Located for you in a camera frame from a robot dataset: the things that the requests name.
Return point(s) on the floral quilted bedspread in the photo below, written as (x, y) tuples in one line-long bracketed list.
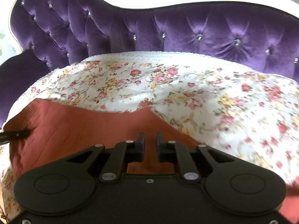
[(229, 106)]

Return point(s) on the rust red pants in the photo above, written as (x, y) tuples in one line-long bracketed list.
[(50, 190)]

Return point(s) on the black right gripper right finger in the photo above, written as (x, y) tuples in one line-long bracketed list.
[(193, 165)]

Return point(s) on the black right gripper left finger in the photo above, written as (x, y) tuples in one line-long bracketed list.
[(109, 164)]

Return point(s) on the purple tufted velvet headboard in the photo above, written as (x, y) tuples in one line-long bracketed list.
[(50, 34)]

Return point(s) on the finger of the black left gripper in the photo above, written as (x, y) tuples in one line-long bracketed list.
[(8, 136)]

